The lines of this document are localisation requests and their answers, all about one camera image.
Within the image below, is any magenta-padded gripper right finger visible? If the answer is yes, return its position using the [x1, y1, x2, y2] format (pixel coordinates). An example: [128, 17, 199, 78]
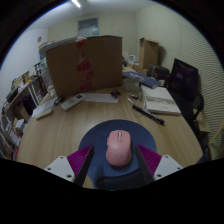
[134, 143, 184, 185]

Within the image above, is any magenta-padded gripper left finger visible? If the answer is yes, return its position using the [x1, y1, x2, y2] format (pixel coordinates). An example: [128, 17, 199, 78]
[44, 144, 95, 187]

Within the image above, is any pink computer mouse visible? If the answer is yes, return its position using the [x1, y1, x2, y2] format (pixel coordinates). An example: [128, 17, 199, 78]
[105, 129, 133, 167]

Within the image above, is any dark blue mouse pad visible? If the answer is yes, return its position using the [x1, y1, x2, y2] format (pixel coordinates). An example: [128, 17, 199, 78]
[78, 119, 158, 191]

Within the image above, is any black marker pen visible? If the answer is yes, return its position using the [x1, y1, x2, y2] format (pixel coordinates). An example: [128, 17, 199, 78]
[132, 104, 166, 126]

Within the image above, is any white remote with display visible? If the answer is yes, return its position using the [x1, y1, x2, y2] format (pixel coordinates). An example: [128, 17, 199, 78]
[60, 93, 86, 112]

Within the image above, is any open white book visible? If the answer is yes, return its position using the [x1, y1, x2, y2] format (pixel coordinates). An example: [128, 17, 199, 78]
[140, 85, 182, 116]

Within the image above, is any small white paper sheet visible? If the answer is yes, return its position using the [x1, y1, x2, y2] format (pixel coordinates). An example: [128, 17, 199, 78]
[83, 92, 119, 104]

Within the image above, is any black office chair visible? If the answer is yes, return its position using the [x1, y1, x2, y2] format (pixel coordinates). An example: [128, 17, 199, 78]
[179, 89, 207, 136]

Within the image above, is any large white paper sheet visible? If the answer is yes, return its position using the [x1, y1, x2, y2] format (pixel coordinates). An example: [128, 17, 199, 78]
[30, 99, 57, 118]

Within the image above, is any blue book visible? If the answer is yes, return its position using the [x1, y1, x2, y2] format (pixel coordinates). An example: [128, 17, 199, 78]
[123, 70, 162, 90]

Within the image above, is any black monitor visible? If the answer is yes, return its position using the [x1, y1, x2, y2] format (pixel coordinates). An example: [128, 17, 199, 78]
[168, 58, 200, 101]

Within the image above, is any long wooden side desk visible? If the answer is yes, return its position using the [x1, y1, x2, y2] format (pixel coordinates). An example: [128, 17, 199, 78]
[1, 74, 48, 118]

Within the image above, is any black bag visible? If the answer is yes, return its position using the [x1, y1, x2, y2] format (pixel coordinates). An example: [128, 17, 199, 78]
[147, 64, 171, 81]

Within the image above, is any large brown cardboard box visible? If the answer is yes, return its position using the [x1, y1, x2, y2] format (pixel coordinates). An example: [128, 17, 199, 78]
[45, 35, 124, 99]

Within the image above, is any grey paper stack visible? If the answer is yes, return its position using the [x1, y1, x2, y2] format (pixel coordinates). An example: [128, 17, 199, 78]
[39, 37, 78, 56]

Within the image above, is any frosted glass door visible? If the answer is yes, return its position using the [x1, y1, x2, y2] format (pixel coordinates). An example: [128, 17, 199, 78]
[77, 17, 100, 38]

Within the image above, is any ceiling light tube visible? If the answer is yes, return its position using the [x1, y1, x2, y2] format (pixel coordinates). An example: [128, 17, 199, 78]
[70, 0, 82, 9]

